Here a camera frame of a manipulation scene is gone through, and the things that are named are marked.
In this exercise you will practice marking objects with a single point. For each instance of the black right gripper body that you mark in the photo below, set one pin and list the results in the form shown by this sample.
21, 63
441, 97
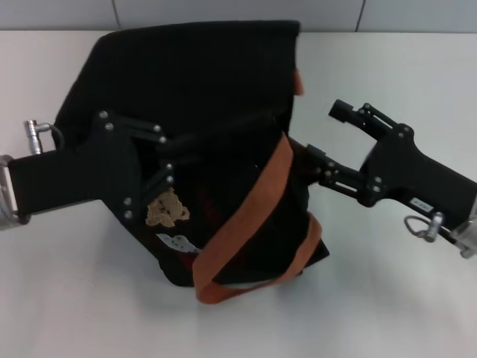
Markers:
417, 175

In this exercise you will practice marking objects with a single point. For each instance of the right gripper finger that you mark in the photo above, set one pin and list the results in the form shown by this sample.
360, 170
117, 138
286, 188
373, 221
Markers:
367, 117
343, 177

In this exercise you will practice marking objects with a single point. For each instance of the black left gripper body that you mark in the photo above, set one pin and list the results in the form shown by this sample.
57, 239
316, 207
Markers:
82, 175

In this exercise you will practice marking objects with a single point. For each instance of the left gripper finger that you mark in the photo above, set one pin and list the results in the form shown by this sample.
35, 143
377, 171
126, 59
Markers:
160, 179
149, 132

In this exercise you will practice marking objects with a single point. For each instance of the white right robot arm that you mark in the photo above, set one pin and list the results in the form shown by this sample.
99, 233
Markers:
470, 238

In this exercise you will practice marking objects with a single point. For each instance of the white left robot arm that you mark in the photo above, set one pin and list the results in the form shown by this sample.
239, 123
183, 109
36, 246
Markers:
7, 194

